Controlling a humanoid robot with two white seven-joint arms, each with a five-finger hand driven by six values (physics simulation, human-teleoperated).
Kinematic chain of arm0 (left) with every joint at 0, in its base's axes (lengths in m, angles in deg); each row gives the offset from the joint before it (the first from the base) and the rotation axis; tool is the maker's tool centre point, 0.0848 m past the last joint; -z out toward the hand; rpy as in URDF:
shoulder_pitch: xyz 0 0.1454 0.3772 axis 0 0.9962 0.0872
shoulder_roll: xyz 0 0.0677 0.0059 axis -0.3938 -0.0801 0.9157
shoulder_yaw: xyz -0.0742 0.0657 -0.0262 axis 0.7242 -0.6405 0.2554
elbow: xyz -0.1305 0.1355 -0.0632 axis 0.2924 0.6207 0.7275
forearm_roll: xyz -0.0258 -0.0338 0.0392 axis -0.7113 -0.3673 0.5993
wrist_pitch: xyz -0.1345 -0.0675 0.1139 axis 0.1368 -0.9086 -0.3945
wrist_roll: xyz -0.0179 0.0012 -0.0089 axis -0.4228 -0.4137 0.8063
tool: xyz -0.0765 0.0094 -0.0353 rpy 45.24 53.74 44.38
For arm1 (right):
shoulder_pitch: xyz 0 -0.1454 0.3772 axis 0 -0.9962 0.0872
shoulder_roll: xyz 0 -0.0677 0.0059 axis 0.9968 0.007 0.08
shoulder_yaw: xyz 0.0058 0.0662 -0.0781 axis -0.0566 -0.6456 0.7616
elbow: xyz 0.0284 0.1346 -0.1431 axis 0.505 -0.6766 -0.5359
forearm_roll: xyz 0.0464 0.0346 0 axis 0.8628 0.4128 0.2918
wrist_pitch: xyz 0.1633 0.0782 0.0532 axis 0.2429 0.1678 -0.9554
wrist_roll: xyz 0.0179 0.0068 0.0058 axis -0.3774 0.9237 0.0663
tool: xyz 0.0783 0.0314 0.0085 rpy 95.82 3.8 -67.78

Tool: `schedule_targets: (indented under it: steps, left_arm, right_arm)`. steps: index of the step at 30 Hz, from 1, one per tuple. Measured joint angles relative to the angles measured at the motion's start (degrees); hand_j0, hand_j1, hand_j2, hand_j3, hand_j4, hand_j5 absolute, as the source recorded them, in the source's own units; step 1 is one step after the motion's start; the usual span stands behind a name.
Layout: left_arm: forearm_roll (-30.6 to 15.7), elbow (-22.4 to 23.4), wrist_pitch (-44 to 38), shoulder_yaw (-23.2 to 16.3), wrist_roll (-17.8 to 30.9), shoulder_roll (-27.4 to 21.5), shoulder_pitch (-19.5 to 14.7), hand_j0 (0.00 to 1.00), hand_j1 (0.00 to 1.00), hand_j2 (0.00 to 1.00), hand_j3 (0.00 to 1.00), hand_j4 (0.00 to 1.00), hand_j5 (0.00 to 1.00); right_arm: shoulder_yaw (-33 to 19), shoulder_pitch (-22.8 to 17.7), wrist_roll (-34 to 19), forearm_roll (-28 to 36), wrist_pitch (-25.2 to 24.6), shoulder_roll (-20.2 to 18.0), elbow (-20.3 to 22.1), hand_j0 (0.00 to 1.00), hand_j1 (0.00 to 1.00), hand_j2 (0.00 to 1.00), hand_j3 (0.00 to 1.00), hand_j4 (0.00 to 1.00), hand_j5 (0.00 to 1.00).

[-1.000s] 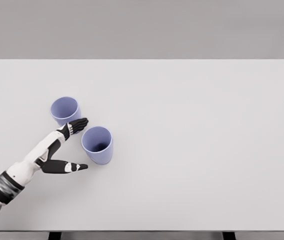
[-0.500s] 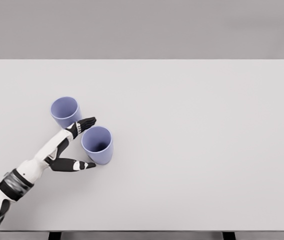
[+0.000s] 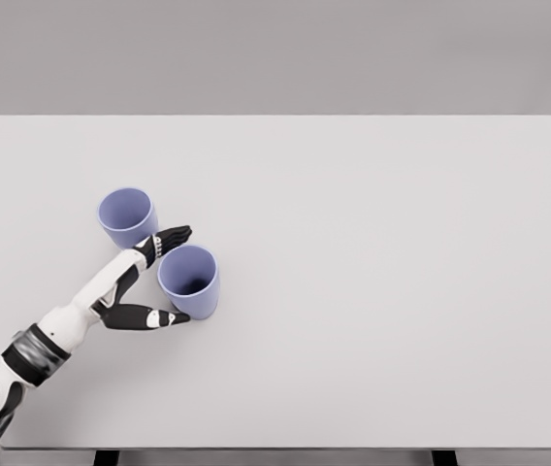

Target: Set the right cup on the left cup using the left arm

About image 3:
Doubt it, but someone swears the lavender blue cup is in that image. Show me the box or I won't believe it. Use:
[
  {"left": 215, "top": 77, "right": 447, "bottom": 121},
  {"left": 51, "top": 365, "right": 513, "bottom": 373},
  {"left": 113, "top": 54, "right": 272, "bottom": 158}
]
[
  {"left": 156, "top": 244, "right": 221, "bottom": 321},
  {"left": 96, "top": 187, "right": 160, "bottom": 250}
]

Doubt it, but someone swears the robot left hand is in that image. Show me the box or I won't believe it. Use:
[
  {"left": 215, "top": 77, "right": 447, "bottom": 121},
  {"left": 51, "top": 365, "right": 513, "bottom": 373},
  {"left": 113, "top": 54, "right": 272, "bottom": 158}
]
[{"left": 69, "top": 224, "right": 193, "bottom": 331}]

